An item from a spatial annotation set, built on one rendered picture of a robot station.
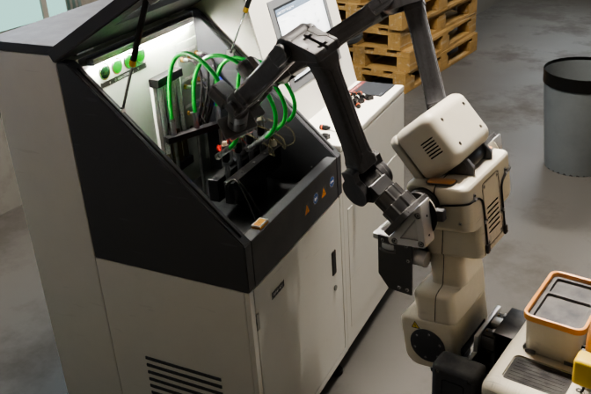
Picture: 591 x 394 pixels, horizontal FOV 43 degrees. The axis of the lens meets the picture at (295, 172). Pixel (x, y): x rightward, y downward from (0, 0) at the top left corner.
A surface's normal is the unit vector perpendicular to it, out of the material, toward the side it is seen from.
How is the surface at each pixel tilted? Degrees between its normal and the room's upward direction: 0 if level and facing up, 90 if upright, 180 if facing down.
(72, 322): 90
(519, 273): 0
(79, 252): 90
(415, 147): 90
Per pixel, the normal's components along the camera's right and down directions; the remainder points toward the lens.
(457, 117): 0.56, -0.46
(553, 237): -0.06, -0.91
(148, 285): -0.44, 0.40
